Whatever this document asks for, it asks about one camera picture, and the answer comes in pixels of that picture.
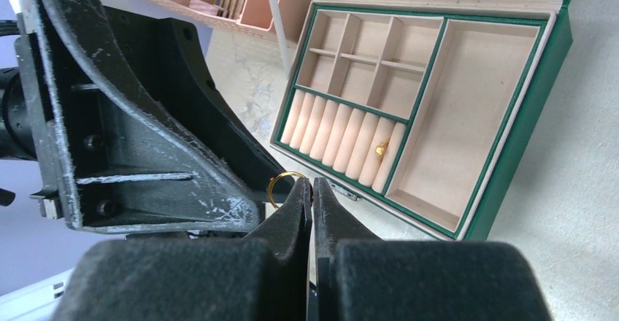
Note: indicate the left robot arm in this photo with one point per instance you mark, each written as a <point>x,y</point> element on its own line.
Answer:
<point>14,116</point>

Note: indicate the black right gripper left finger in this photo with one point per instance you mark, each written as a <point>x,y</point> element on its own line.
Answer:
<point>262,276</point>

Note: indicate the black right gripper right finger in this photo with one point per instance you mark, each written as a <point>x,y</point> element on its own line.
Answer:
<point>363,277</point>

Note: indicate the green jewelry box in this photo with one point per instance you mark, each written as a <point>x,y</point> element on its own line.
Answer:
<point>422,107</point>

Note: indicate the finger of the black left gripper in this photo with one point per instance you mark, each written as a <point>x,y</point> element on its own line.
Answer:
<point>165,55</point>
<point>115,160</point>

